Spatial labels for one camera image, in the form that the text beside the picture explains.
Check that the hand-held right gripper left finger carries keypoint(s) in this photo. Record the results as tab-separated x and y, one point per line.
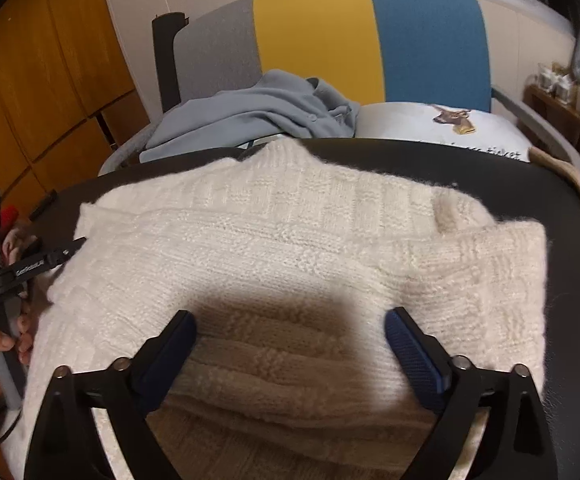
162	365

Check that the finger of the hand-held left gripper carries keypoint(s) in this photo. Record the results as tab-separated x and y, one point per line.
44	204
64	252

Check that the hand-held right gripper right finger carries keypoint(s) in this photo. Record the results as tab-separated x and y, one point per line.
417	360

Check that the white knit sweater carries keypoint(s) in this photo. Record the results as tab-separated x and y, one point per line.
270	240

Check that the orange wooden cabinet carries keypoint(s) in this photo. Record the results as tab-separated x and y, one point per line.
29	85

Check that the grey-blue buttoned garment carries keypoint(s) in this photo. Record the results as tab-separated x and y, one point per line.
250	110

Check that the white printed pillow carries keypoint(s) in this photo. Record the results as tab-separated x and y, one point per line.
400	125

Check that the wooden shelf with items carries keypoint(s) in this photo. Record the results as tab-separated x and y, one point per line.
570	85

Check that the grey yellow blue sofa chair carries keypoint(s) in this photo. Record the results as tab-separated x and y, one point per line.
320	35

